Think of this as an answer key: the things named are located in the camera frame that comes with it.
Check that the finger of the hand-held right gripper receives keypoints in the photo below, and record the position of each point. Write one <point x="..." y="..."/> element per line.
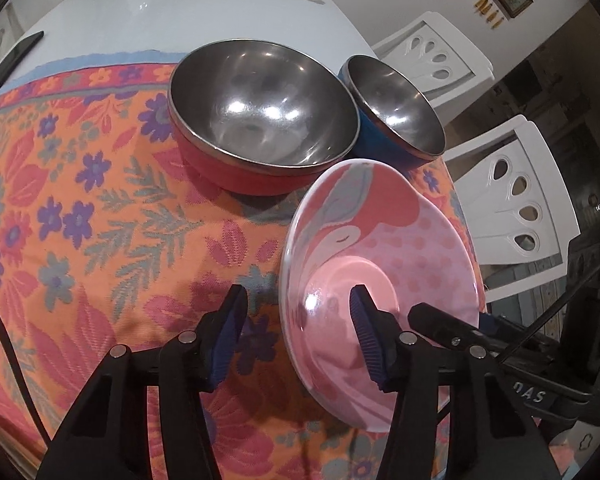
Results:
<point x="445" y="330"/>
<point x="495" y="325"/>

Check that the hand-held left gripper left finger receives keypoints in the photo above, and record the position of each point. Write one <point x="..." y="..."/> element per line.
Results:
<point x="225" y="340"/>

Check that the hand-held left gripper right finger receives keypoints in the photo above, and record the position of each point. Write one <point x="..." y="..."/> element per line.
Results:
<point x="372" y="345"/>

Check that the pink cartoon bowl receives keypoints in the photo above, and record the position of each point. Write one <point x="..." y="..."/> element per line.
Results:
<point x="380" y="240"/>

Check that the blue steel bowl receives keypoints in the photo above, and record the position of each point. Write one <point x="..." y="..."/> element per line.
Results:
<point x="395" y="100"/>

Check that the red steel bowl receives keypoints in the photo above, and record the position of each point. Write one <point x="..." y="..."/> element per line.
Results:
<point x="260" y="105"/>

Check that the orange floral tablecloth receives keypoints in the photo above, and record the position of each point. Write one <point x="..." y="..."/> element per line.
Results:
<point x="80" y="210"/>

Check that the dark wooden cabinet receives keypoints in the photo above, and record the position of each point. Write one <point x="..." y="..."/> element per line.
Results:
<point x="570" y="125"/>

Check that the yellow hanging ornaments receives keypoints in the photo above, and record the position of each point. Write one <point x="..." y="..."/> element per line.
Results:
<point x="490" y="12"/>

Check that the black smartphone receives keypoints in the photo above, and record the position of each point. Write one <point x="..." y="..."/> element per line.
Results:
<point x="15" y="60"/>

